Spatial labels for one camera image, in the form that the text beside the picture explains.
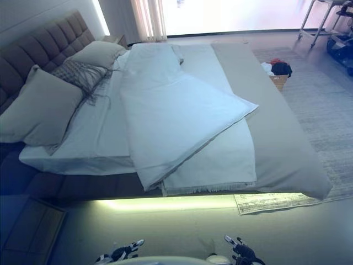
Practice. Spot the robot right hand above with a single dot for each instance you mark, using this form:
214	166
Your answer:
244	252

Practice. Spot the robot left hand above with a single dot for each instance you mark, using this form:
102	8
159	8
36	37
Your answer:
124	250

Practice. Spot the white duvet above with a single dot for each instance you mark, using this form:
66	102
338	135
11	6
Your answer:
171	116

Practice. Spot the beige bed blanket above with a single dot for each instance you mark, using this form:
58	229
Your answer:
275	138

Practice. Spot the silver robot right leg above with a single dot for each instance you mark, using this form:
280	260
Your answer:
216	260

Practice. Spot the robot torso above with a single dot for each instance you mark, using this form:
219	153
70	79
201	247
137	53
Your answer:
165	260

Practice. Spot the wooden nightstand with panelled door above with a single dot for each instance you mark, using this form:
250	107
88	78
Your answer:
33	226

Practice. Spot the grey patterned rug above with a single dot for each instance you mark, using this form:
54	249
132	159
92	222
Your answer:
317	110

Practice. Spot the large beige pillow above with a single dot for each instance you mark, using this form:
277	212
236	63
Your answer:
41	110

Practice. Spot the wooden laundry basket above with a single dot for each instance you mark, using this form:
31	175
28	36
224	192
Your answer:
280	81

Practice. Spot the white garment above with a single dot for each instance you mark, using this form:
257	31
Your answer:
266	67

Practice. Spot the grey knitted fringed cushion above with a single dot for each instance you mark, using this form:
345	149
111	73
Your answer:
71	71

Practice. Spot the black garment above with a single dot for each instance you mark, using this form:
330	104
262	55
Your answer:
281	69

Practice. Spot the red garment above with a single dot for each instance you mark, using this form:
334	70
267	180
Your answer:
275	60

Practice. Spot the small beige pillow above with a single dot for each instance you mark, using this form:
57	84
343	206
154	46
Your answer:
96	53

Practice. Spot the small wooden nightstand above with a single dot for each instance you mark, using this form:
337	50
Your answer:
115	40

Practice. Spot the brown tufted headboard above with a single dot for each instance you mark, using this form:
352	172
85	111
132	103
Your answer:
36	44

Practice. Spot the black wheeled device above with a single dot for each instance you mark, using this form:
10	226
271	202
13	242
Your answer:
340	45

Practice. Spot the beige curtain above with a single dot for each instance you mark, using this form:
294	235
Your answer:
149	16

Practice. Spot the metal tube frame on casters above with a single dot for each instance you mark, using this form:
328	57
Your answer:
300	34

